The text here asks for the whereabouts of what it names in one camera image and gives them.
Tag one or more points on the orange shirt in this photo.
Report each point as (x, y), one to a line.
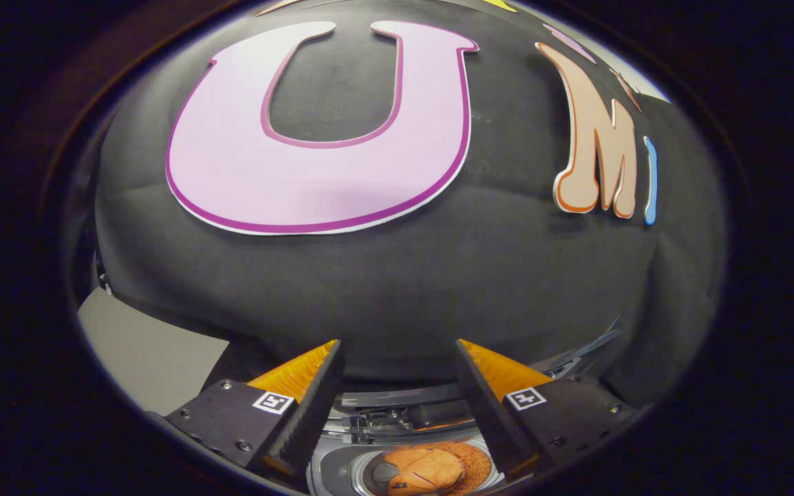
(424, 472)

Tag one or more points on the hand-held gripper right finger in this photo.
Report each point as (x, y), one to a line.
(490, 413)

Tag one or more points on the grey washing machine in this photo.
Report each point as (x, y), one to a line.
(335, 468)

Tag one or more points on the black light stand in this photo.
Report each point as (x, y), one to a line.
(590, 344)

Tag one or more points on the white cabinet with dark top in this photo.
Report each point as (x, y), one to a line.
(142, 351)

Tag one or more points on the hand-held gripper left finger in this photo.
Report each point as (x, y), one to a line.
(311, 406)

